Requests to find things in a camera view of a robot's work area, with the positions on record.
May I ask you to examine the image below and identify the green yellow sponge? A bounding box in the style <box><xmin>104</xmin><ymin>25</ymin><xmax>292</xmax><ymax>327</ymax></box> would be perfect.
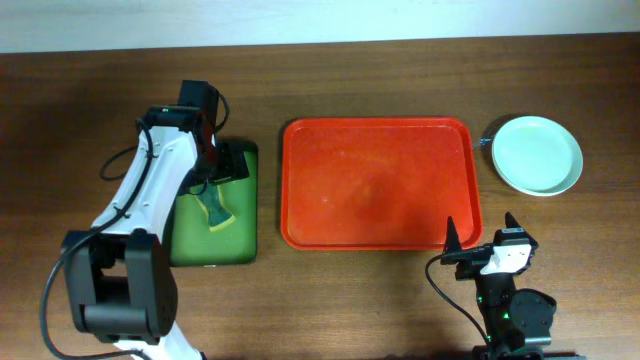
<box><xmin>195</xmin><ymin>184</ymin><xmax>236</xmax><ymax>232</ymax></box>

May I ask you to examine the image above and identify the pale green plate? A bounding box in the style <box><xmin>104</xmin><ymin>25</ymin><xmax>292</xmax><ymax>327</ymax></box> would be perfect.
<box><xmin>491</xmin><ymin>115</ymin><xmax>584</xmax><ymax>197</ymax></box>

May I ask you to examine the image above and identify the cream white plate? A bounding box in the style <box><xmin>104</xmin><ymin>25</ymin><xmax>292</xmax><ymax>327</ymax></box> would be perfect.
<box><xmin>492</xmin><ymin>137</ymin><xmax>584</xmax><ymax>197</ymax></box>

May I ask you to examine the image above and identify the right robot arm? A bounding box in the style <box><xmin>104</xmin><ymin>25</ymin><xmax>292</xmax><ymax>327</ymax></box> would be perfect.
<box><xmin>440</xmin><ymin>213</ymin><xmax>557</xmax><ymax>359</ymax></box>

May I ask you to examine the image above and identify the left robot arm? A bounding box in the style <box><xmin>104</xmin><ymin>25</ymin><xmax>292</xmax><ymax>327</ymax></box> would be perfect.
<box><xmin>53</xmin><ymin>80</ymin><xmax>258</xmax><ymax>359</ymax></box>

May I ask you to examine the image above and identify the green rectangular tray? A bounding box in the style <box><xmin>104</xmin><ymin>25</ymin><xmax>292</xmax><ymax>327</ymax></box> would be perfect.
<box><xmin>165</xmin><ymin>139</ymin><xmax>258</xmax><ymax>267</ymax></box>

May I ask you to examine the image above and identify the red plastic tray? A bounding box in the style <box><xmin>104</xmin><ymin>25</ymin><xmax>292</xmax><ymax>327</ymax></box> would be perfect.
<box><xmin>280</xmin><ymin>117</ymin><xmax>483</xmax><ymax>251</ymax></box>

